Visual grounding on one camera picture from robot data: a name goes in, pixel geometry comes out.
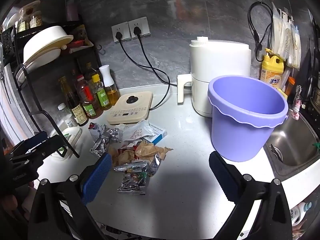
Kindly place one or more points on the beige induction cooker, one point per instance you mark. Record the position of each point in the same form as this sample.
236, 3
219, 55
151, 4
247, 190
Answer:
135, 110

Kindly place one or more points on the black perforated utensil holder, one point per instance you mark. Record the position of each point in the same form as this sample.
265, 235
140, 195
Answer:
6, 43

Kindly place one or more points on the hanging clear plastic bags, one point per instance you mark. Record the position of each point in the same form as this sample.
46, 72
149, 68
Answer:
285, 42

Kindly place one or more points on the pink white patterned tool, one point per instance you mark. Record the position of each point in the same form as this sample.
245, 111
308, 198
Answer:
297, 105

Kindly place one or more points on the orange cap bottle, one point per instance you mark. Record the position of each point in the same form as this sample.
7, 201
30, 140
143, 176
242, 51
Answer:
290, 85

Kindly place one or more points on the green label yellow cap bottle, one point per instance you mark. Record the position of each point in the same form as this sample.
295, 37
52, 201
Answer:
101, 95

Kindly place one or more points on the glass spice jar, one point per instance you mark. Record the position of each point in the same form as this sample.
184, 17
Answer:
35, 20
23, 23

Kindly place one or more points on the white air fryer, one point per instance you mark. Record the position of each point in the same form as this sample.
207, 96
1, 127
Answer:
220, 60

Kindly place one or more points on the silver green snack packet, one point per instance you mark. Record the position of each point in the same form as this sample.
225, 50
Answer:
132, 183

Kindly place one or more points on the brown printed packet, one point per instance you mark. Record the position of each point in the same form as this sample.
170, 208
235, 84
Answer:
80, 33

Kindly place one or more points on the foil ball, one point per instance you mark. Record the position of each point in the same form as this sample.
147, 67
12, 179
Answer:
115, 135

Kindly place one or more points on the white plate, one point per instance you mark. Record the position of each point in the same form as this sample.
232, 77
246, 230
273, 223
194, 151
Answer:
37, 61

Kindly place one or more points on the stainless steel sink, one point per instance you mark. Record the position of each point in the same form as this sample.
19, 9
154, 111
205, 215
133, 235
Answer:
295, 142

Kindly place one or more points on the blue white carton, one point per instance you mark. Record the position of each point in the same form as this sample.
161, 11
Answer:
157, 133

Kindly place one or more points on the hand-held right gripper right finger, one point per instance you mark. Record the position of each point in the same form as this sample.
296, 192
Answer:
225, 177

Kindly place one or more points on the person's left hand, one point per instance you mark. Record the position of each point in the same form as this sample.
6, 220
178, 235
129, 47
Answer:
7, 202

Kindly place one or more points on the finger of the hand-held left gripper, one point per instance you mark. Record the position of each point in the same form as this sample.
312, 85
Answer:
50, 146
30, 142

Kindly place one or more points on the purple plastic bucket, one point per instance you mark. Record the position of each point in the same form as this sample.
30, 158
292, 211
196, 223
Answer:
237, 135

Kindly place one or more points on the dark soy sauce bottle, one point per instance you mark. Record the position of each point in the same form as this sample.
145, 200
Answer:
73, 105

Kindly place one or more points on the small silver wrapper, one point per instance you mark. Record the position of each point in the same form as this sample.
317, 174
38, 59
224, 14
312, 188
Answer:
155, 166

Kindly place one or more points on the red white wrapper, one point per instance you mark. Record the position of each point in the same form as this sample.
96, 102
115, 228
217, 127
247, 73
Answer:
96, 128

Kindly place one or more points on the pink cup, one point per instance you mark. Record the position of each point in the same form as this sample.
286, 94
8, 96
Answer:
72, 10

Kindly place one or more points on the black dish rack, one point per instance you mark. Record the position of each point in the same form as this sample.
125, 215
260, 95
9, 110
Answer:
75, 153

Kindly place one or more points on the grey wall socket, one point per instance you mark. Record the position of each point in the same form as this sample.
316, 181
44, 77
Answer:
143, 23
115, 28

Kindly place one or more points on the red label sauce bottle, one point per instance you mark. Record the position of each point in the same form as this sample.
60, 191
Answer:
87, 100

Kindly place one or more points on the white top oil dispenser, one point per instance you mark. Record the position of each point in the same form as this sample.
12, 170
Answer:
108, 80

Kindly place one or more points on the white bottle blue cap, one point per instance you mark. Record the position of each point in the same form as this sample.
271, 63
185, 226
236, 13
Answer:
300, 212

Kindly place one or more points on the white plastic lidded box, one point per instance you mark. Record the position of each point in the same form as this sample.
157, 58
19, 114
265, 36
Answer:
71, 133

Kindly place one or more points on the dark glass bottle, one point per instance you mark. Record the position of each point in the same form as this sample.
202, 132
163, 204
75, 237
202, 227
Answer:
89, 71

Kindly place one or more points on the long silver snack packet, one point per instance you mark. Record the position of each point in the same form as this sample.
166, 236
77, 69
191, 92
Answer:
130, 166

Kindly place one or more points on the white printed plastic bag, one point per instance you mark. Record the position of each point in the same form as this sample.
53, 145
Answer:
136, 132

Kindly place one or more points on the small clear white cap bottle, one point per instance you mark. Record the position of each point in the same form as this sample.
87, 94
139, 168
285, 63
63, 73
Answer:
66, 116

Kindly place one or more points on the yellow detergent bottle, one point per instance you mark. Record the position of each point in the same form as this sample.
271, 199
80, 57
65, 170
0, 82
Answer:
272, 70

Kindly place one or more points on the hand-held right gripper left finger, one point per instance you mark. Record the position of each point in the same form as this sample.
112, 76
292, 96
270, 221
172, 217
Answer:
97, 177

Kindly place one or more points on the large white bowl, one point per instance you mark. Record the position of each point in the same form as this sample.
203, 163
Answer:
45, 40

